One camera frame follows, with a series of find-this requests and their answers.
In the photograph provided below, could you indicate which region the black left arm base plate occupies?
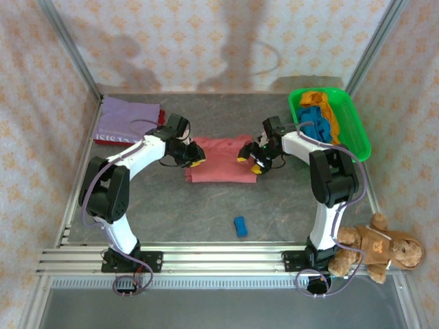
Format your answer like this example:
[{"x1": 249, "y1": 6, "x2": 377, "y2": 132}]
[{"x1": 101, "y1": 251, "x2": 163, "y2": 274}]

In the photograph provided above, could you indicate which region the green plastic basket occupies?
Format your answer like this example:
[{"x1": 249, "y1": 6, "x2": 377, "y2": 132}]
[{"x1": 287, "y1": 87, "x2": 373, "y2": 162}]

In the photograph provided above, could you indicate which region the grey slotted cable duct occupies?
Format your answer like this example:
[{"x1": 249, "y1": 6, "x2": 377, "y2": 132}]
[{"x1": 49, "y1": 276, "x2": 395, "y2": 291}]

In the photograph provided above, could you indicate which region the folded red printed t-shirt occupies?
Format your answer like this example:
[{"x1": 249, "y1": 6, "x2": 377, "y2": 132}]
[{"x1": 93, "y1": 109, "x2": 167, "y2": 147}]

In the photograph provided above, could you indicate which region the orange t-shirt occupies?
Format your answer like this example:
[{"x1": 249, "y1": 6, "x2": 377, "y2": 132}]
[{"x1": 299, "y1": 89, "x2": 342, "y2": 147}]

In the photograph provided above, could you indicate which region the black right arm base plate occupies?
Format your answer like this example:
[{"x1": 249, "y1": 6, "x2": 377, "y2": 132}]
[{"x1": 281, "y1": 249, "x2": 333, "y2": 273}]

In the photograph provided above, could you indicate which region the small blue foam block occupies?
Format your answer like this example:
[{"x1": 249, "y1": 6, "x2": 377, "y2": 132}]
[{"x1": 233, "y1": 215, "x2": 248, "y2": 237}]

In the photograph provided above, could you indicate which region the pink t-shirt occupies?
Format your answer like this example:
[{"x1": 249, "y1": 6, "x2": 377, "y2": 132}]
[{"x1": 184, "y1": 134, "x2": 258, "y2": 185}]

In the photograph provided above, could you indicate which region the aluminium mounting rail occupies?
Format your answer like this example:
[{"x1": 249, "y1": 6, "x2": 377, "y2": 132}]
[{"x1": 36, "y1": 241, "x2": 412, "y2": 277}]

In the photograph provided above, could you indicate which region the folded purple t-shirt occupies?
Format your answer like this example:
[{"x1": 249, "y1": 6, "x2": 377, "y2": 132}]
[{"x1": 95, "y1": 95, "x2": 162, "y2": 141}]

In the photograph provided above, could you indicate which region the brown teddy bear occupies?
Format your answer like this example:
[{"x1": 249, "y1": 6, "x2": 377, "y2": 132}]
[{"x1": 327, "y1": 211, "x2": 425, "y2": 284}]

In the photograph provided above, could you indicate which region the grey metal panel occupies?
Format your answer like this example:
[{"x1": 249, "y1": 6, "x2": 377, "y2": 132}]
[{"x1": 37, "y1": 287, "x2": 409, "y2": 329}]

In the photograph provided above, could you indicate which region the aluminium frame post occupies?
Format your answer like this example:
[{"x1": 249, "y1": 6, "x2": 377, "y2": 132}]
[
  {"x1": 344, "y1": 0, "x2": 409, "y2": 95},
  {"x1": 36, "y1": 0, "x2": 104, "y2": 102}
]

